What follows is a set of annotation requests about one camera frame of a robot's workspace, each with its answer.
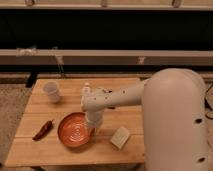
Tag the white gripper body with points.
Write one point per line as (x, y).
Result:
(93, 120)

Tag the orange ceramic bowl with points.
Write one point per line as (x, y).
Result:
(72, 130)

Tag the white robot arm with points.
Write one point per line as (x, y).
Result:
(173, 109)

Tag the white rectangular block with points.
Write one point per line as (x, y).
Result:
(120, 137)

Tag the wooden table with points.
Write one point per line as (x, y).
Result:
(50, 152)

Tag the red chili pepper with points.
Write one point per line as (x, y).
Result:
(44, 130)

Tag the white plastic cup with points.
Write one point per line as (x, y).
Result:
(51, 90)

